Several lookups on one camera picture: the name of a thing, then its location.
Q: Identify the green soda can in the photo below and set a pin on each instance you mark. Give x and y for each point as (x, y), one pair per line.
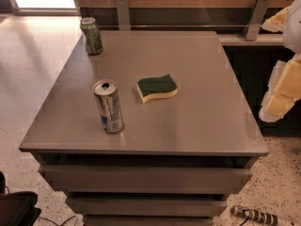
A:
(91, 31)

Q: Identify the dark object bottom left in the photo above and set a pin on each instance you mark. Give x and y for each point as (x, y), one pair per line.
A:
(19, 208)

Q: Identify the right metal wall bracket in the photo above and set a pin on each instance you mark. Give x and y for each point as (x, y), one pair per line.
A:
(252, 29)

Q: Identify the silver blue redbull can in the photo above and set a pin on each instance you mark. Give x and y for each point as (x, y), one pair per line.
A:
(107, 99)

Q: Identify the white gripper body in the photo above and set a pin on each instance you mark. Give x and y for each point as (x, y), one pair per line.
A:
(293, 27)

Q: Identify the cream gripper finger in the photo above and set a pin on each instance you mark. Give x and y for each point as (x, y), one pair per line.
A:
(284, 90)
(276, 22)

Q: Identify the grey drawer cabinet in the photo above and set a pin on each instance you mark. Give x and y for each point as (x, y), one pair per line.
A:
(176, 160)

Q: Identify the striped cylinder on floor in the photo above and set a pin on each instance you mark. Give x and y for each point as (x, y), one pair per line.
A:
(255, 215)

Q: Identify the green yellow sponge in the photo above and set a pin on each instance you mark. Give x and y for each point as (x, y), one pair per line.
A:
(153, 88)

